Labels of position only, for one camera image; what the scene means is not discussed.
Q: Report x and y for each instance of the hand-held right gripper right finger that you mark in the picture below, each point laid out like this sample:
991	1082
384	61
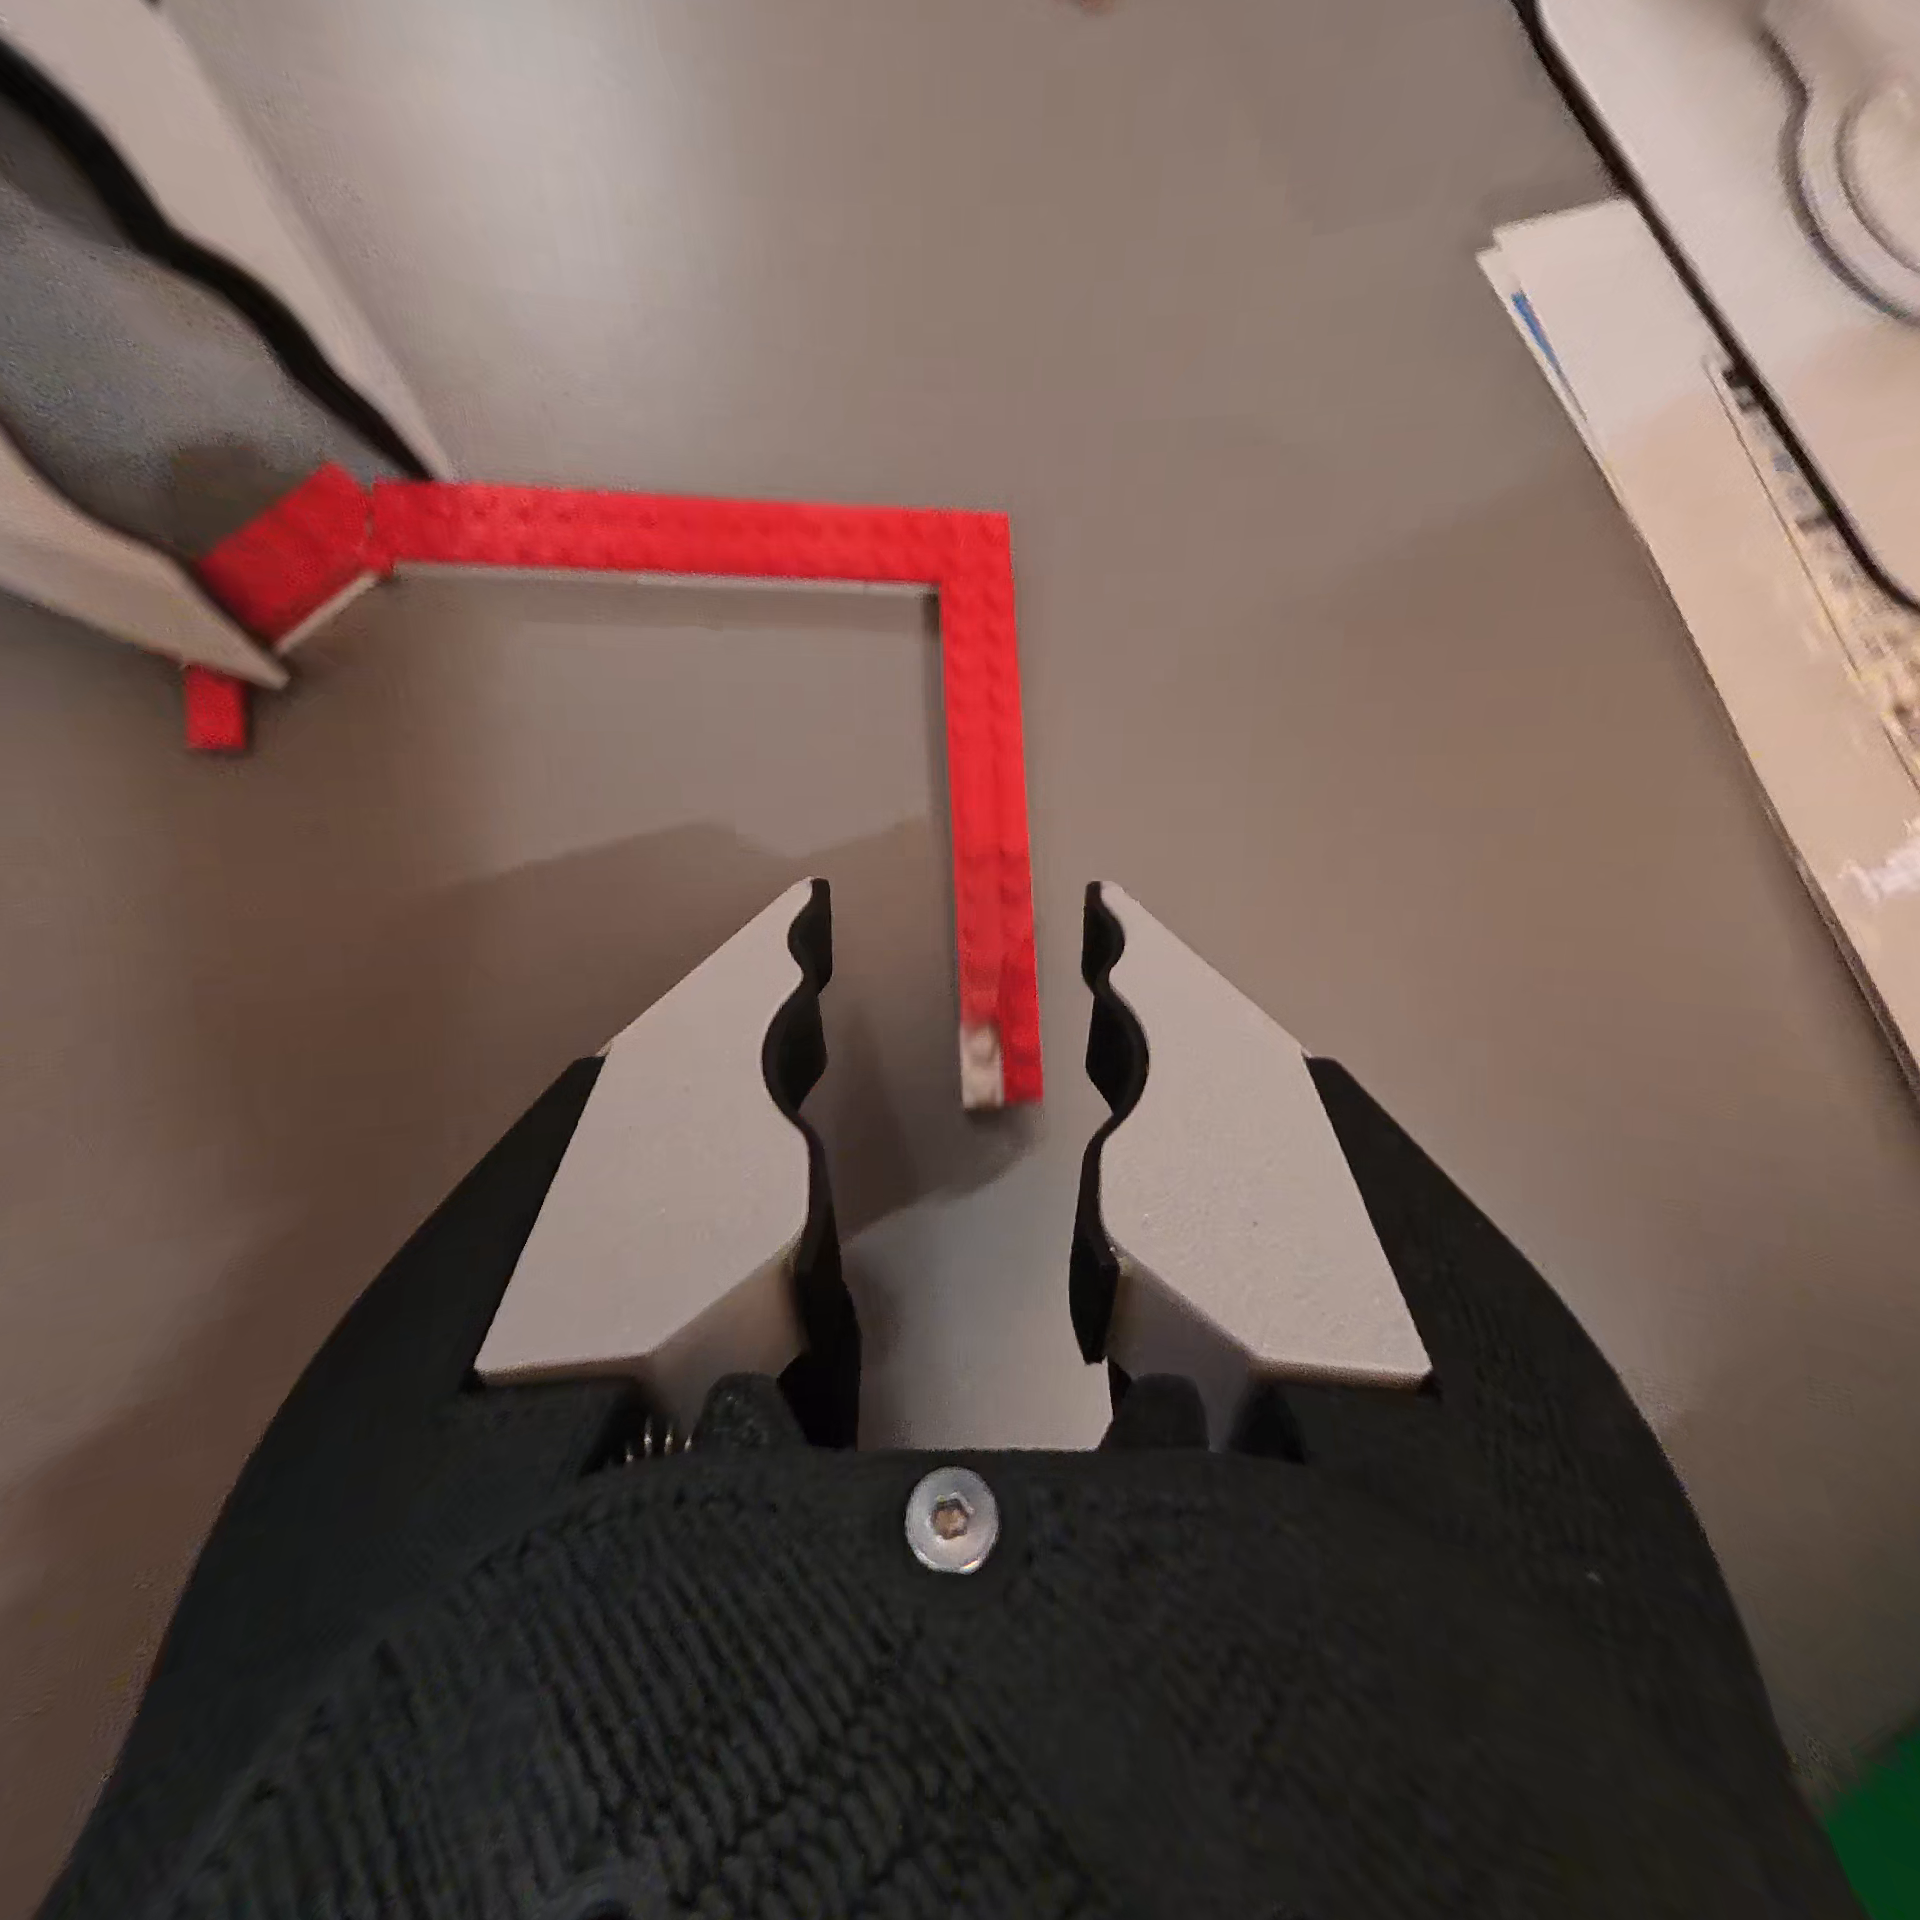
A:
1244	1201

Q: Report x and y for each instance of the green box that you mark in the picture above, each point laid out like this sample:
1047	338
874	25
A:
1882	1861

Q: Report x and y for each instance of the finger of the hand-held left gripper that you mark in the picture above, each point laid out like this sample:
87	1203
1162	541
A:
89	570
194	165

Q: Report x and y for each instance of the white flat mount base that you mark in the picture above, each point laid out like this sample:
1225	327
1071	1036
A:
1681	150

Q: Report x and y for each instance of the red angled lego section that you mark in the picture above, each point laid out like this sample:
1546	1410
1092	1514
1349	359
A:
292	557

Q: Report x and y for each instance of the red lego corner frame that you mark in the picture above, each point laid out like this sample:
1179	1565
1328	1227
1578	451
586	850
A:
991	750

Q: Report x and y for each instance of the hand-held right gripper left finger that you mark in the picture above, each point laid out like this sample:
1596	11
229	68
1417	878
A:
660	1201

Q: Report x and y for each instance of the printed leaflet in plastic sleeve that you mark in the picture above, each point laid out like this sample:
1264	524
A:
1724	599

